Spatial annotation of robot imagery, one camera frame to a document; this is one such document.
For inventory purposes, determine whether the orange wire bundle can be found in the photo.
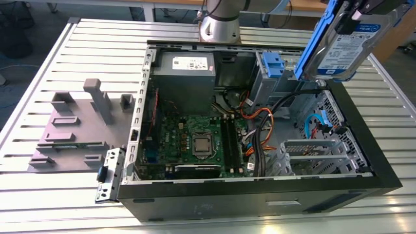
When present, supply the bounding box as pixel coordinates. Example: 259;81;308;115
239;90;279;156

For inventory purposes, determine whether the white desk frame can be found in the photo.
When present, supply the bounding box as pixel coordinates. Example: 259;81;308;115
47;0;208;24

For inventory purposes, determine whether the CPU socket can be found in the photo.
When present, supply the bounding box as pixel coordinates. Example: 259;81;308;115
190;131;218;158

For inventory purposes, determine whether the hard disk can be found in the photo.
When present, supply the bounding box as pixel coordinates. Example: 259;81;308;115
294;0;412;82

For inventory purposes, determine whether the black RAM slot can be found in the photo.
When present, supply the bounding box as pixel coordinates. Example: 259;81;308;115
220;114;235;174
227;114;244;174

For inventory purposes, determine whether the metal card retention bracket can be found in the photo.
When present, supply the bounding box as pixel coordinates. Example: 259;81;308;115
94;146;128;204

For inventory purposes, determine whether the thin red wire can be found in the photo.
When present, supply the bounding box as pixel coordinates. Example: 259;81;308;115
146;87;160;141

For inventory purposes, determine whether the black open PC case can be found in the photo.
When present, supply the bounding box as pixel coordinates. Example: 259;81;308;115
116;40;404;222

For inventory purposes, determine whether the grey plastic parts rack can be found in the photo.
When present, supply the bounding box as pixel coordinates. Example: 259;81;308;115
27;78;136;175

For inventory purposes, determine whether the green motherboard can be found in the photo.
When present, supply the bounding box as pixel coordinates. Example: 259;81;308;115
136;114;258;178

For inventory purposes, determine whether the black power connector wire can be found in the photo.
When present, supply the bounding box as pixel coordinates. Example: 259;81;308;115
327;125;351;136

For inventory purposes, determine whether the blue data wire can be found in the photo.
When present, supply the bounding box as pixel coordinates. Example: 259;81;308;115
304;110;335;140

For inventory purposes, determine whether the silver CPU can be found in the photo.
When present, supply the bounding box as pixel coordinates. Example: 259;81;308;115
194;138;212;152

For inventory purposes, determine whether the metal optical drive cage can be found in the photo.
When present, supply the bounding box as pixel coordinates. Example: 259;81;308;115
250;51;326;105

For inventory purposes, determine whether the blue plastic drive bracket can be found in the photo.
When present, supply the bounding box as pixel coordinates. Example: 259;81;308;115
262;52;284;78

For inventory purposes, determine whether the light wooden desk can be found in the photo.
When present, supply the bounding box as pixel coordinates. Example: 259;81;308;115
240;0;330;31

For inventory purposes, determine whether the grey power supply unit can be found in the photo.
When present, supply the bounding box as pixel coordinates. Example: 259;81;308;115
151;51;218;115

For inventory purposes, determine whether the black graphics card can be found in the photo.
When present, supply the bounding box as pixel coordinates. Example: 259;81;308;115
164;163;222;180

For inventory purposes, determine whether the black cable bundle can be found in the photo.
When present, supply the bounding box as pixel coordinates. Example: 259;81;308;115
254;89;322;177

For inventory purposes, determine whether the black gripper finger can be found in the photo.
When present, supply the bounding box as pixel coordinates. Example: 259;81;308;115
334;0;411;35

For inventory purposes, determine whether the brown wooden cabinet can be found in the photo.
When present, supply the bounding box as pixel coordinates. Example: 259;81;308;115
367;0;416;64

